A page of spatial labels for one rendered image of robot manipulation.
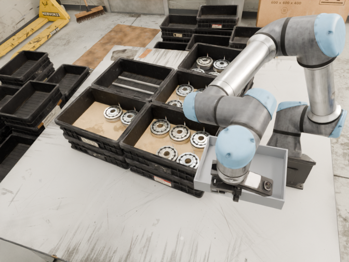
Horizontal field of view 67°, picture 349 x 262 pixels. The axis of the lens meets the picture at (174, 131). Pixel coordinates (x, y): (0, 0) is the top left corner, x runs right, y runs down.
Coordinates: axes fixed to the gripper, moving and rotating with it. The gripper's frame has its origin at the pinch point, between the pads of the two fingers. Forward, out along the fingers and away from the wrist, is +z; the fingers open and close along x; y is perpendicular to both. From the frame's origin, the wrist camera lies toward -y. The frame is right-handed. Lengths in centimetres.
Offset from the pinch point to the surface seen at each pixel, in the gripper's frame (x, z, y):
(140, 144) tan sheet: -24, 31, 47
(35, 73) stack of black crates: -99, 81, 183
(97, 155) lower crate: -18, 39, 72
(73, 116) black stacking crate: -35, 31, 89
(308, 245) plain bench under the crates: 5.4, 37.5, -30.1
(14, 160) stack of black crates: -20, 88, 166
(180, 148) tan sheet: -25.3, 31.7, 27.3
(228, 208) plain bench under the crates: -3.2, 39.6, 2.0
